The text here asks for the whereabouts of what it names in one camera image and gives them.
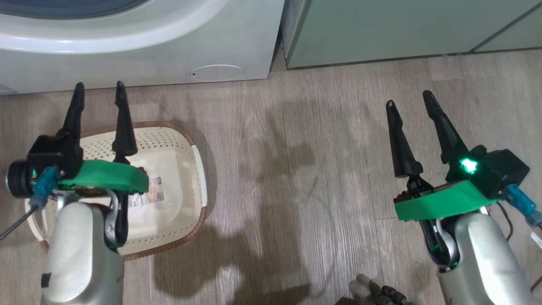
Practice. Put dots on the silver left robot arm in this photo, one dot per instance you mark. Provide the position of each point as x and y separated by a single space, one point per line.
76 254

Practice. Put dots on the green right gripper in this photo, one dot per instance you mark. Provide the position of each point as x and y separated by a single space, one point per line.
444 201

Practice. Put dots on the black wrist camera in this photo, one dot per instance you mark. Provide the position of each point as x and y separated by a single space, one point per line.
51 154
504 169

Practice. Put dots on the paper basket sticker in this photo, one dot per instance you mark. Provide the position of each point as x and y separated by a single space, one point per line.
153 195

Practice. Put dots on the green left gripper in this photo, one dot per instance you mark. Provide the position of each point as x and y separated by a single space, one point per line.
106 176

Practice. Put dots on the pale green cabinet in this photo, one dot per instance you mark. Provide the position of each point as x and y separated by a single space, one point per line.
381 29

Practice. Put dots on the oval filter cover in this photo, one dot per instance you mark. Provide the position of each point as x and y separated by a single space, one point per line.
217 73

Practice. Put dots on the grey chrome washing machine door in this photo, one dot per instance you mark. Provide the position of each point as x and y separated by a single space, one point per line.
63 6

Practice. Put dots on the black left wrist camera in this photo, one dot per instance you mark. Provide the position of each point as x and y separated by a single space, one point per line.
51 154

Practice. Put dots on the cream perforated laundry basket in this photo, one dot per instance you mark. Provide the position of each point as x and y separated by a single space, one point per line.
173 207

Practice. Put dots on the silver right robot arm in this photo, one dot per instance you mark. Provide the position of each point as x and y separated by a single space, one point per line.
482 262

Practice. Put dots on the white washing machine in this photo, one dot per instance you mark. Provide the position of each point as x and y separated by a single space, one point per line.
127 63

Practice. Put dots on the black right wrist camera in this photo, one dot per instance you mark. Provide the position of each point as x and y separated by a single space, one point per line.
504 169

